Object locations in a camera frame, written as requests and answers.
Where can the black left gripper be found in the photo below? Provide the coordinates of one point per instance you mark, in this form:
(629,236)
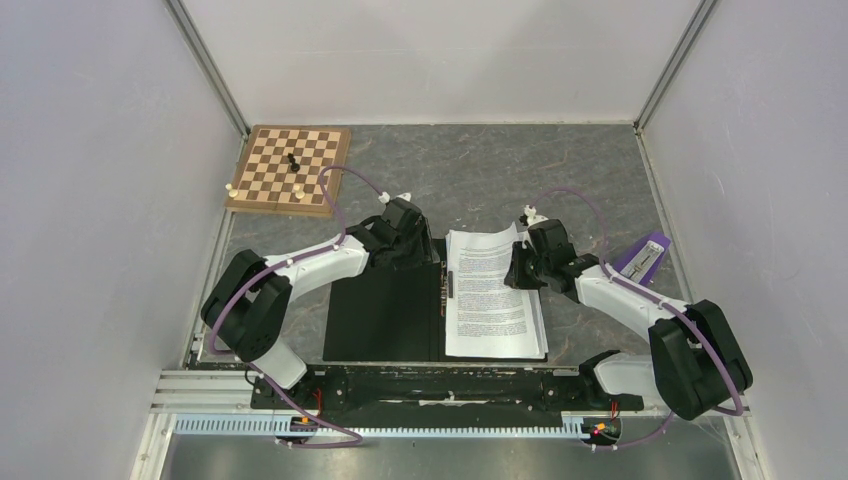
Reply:
(425,251)

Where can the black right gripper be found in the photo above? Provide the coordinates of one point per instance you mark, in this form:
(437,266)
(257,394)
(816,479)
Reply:
(515,277)

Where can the printed paper sheet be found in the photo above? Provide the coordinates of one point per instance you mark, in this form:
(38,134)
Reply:
(542,331)
(484,318)

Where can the blue folder with black inside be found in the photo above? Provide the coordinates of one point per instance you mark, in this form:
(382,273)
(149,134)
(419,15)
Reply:
(387,315)

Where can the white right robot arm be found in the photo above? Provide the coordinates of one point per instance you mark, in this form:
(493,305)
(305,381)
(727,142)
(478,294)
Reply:
(695,362)

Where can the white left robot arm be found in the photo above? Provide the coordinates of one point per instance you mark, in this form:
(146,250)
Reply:
(247,305)

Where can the purple metronome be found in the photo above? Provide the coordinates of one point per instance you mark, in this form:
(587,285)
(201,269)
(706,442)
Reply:
(640,262)

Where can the black chess pawn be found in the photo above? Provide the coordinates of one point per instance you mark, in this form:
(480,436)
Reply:
(294,166)

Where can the wooden chessboard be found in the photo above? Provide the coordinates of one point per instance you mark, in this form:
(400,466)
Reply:
(289,170)

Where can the white chess pawn left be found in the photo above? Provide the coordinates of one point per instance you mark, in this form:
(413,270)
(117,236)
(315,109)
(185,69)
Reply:
(231,191)

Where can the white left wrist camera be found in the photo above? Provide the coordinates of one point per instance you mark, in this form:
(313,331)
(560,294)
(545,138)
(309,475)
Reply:
(385,197)

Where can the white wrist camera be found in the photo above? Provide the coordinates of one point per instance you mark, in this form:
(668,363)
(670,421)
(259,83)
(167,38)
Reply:
(385,197)
(531,217)

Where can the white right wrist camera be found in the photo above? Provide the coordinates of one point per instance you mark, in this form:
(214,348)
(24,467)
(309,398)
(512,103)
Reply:
(531,217)

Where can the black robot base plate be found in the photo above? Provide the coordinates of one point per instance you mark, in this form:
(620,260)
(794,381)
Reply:
(452,395)

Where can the aluminium frame rail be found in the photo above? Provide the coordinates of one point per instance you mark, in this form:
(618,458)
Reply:
(185,390)

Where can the light blue cable duct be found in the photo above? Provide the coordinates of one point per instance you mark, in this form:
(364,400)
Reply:
(280,425)

